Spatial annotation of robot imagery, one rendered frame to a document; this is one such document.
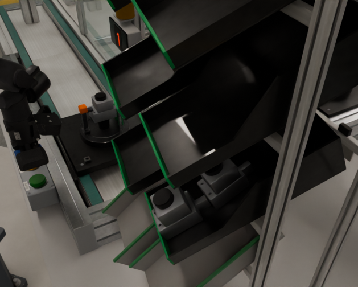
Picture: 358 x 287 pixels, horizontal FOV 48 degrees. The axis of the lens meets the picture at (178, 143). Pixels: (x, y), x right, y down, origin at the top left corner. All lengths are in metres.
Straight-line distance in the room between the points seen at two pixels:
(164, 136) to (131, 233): 0.37
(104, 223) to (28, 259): 0.20
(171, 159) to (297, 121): 0.16
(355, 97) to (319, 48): 1.03
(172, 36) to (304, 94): 0.14
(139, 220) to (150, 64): 0.35
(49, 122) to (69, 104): 0.45
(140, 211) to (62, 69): 0.86
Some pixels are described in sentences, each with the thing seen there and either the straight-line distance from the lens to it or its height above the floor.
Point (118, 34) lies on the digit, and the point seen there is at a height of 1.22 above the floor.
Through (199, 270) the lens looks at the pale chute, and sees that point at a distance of 0.74.
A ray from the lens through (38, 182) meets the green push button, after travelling 1.06.
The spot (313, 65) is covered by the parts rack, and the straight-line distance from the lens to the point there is 0.41.
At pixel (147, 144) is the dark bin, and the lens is 0.74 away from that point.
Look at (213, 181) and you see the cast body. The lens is 0.57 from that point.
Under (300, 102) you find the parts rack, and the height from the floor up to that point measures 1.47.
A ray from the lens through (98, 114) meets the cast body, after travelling 1.10.
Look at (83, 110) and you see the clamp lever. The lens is 1.10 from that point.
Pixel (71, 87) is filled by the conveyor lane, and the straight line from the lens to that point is 1.48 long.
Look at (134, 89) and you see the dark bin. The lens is 0.62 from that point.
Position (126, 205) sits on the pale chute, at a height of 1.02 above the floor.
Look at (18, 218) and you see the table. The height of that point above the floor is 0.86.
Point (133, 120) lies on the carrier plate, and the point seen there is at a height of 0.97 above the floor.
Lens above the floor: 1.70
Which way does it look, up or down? 41 degrees down
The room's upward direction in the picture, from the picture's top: 1 degrees clockwise
